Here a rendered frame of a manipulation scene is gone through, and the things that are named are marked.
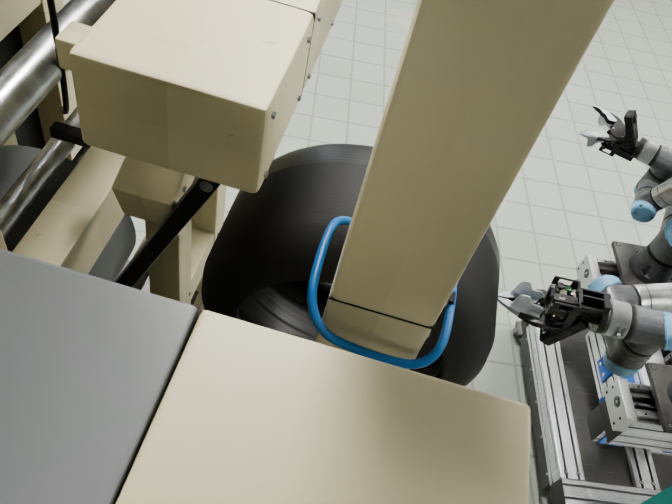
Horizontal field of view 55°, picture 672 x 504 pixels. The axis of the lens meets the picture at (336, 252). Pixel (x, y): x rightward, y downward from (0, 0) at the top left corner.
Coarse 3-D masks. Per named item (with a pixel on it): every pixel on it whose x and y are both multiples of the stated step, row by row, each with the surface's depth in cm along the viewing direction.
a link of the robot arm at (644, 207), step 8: (664, 184) 201; (640, 192) 210; (648, 192) 206; (656, 192) 203; (664, 192) 200; (640, 200) 206; (648, 200) 205; (656, 200) 203; (664, 200) 201; (632, 208) 207; (640, 208) 205; (648, 208) 204; (656, 208) 205; (632, 216) 209; (640, 216) 207; (648, 216) 205
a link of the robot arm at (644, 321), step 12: (636, 312) 127; (648, 312) 127; (660, 312) 128; (636, 324) 126; (648, 324) 126; (660, 324) 126; (636, 336) 127; (648, 336) 126; (660, 336) 126; (636, 348) 130; (648, 348) 129; (660, 348) 128
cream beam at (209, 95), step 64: (128, 0) 84; (192, 0) 87; (256, 0) 90; (320, 0) 93; (128, 64) 76; (192, 64) 78; (256, 64) 80; (128, 128) 82; (192, 128) 80; (256, 128) 78
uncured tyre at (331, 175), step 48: (336, 144) 123; (240, 192) 131; (288, 192) 115; (336, 192) 112; (240, 240) 115; (288, 240) 110; (336, 240) 107; (240, 288) 118; (288, 288) 160; (480, 288) 115; (432, 336) 116; (480, 336) 118
